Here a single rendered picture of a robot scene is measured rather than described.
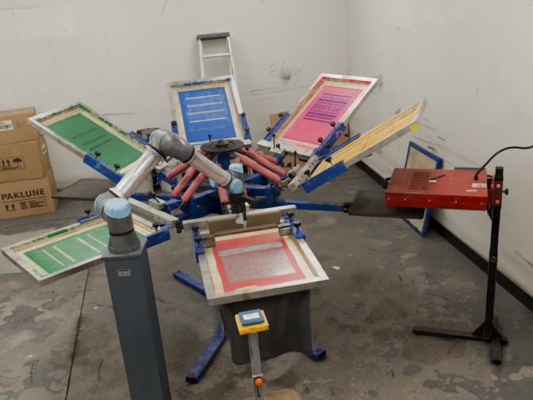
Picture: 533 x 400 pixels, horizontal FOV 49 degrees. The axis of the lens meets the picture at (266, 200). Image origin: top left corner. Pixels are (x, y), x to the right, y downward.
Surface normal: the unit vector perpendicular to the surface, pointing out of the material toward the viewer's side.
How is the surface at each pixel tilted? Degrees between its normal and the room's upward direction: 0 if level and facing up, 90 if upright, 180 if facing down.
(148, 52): 90
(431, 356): 0
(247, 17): 90
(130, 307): 90
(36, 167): 91
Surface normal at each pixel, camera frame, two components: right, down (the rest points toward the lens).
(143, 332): 0.01, 0.36
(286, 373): -0.07, -0.93
